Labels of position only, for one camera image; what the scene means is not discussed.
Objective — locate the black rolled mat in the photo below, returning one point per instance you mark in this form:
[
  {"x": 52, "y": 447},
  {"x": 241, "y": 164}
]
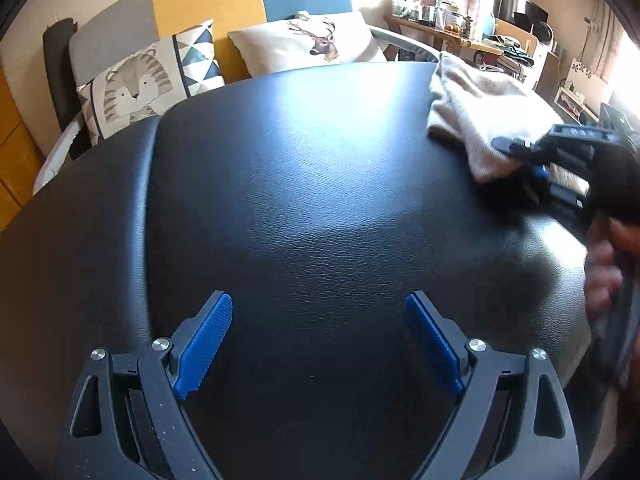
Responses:
[{"x": 60, "y": 77}]

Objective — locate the black monitor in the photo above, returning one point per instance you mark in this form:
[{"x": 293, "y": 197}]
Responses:
[{"x": 523, "y": 14}]

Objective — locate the tiger print cushion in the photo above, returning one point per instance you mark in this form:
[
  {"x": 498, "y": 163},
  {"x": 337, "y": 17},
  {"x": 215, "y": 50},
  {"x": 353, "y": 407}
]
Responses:
[{"x": 151, "y": 81}]

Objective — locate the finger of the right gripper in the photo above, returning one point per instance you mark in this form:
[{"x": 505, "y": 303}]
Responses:
[{"x": 525, "y": 152}]

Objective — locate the beige knitted sweater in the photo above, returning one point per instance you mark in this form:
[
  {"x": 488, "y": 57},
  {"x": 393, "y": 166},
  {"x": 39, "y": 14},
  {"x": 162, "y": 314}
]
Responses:
[{"x": 474, "y": 107}]

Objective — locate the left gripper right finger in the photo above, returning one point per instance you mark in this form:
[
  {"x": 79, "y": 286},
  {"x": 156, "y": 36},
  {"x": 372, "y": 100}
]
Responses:
[{"x": 510, "y": 418}]

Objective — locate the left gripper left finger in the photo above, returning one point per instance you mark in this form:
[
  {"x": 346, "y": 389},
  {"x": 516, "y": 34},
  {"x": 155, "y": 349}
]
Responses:
[{"x": 126, "y": 417}]

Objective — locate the cluttered wooden desk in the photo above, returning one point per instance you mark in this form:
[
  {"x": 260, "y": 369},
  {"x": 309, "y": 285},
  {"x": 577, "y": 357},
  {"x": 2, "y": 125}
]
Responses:
[{"x": 443, "y": 39}]

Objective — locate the person's right hand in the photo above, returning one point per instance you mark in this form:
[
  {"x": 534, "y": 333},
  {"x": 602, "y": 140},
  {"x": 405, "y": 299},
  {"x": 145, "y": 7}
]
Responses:
[{"x": 603, "y": 276}]

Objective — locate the grey yellow blue sofa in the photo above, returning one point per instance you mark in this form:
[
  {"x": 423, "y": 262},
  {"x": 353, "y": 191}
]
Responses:
[{"x": 128, "y": 26}]

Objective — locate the deer print cushion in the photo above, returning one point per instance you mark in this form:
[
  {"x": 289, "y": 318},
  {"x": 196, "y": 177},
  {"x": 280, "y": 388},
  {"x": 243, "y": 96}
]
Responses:
[{"x": 306, "y": 41}]

